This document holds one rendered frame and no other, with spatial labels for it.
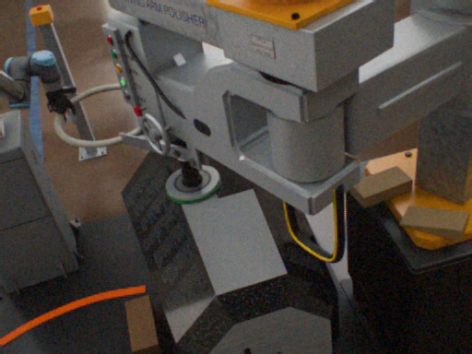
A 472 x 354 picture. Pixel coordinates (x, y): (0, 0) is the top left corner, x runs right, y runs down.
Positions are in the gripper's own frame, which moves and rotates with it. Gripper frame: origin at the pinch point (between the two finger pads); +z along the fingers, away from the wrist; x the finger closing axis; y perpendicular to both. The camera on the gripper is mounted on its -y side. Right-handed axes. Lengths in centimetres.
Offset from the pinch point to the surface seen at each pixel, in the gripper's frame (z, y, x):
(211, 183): -6, 34, 88
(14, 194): 24.6, 32.2, -20.4
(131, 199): 19, 27, 43
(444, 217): -11, 37, 172
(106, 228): 85, -6, -7
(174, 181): -5, 35, 72
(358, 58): -86, 72, 145
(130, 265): 81, 19, 23
